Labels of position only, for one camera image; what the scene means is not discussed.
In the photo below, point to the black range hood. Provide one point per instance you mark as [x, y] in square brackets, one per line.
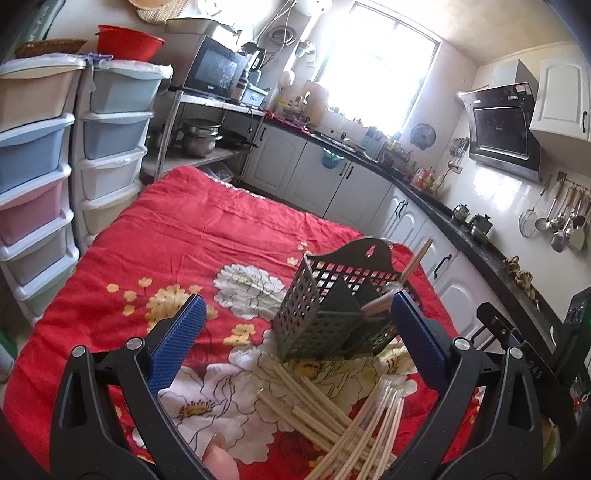
[503, 129]

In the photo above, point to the small blue storage box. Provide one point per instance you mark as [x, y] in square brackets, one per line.
[255, 95]

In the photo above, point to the person's left hand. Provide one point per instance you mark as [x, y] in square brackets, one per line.
[221, 464]

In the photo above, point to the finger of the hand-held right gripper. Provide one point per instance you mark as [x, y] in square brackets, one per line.
[501, 325]

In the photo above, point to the white wall cabinet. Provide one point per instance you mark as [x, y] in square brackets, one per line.
[561, 97]

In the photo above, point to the pile of bamboo chopsticks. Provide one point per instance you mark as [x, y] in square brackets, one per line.
[314, 401]

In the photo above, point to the white water heater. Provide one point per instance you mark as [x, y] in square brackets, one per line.
[314, 5]

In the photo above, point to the cardboard box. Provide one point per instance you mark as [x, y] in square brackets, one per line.
[194, 30]

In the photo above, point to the wicker basket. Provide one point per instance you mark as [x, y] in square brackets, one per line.
[48, 47]

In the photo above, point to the bright kitchen window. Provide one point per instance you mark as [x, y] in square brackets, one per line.
[378, 69]

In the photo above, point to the small metal kettle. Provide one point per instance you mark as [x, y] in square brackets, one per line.
[460, 213]

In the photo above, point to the small grey fan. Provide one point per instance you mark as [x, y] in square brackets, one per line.
[423, 135]

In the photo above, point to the stainless steel pot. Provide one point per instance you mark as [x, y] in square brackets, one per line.
[198, 138]

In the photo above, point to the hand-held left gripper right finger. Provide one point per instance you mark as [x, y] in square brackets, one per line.
[418, 337]

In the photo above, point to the black perforated utensil holder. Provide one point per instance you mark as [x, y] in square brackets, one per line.
[318, 323]

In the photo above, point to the metal kitchen rack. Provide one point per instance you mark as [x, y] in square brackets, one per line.
[203, 100]

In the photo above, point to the woven bamboo tray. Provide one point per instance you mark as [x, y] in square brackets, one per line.
[157, 9]

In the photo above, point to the pastel plastic drawer tower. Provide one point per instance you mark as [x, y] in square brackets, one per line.
[32, 152]
[115, 134]

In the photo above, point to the red floral blanket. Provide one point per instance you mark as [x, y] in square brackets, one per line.
[194, 240]

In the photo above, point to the chopstick pair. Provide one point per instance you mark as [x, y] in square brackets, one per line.
[418, 259]
[376, 305]

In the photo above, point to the black frying pan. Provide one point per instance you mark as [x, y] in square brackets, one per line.
[235, 140]

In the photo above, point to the row of hanging metal utensils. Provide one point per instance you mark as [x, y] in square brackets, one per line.
[565, 217]

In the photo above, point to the dark metal kettle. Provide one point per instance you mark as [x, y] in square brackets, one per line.
[481, 225]

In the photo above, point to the hanging mesh strainer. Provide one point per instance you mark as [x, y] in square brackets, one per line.
[527, 222]

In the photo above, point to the blue hanging basket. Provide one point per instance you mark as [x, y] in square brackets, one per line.
[332, 159]

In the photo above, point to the red plastic basin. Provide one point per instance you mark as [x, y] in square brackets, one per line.
[129, 44]

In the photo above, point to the ginger root pile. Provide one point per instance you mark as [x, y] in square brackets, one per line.
[519, 274]

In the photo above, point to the black microwave oven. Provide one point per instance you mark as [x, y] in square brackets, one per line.
[217, 69]

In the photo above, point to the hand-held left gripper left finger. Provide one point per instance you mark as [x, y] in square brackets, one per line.
[182, 339]

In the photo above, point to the cluster of condiment bottles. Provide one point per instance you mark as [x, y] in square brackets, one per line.
[418, 173]

